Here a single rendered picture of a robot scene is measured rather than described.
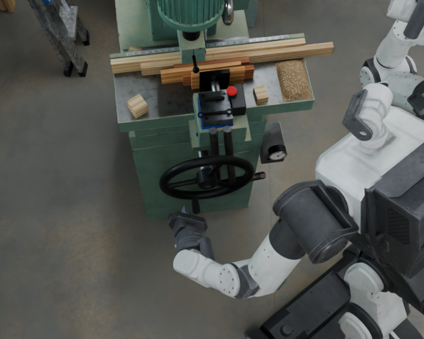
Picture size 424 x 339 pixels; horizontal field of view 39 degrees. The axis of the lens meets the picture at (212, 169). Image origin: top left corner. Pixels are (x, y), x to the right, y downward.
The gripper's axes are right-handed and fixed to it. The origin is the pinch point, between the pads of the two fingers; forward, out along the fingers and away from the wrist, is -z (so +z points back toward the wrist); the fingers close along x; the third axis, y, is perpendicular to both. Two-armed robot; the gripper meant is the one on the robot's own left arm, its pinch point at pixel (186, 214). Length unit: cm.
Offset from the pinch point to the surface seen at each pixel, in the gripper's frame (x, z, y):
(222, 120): -2.9, -1.4, 33.9
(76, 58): -34, -119, -18
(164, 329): 22, -18, -72
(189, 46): -16, -16, 46
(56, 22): -48, -107, 1
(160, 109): -16.4, -15.9, 23.7
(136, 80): -24.5, -25.7, 25.9
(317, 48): 24, -25, 55
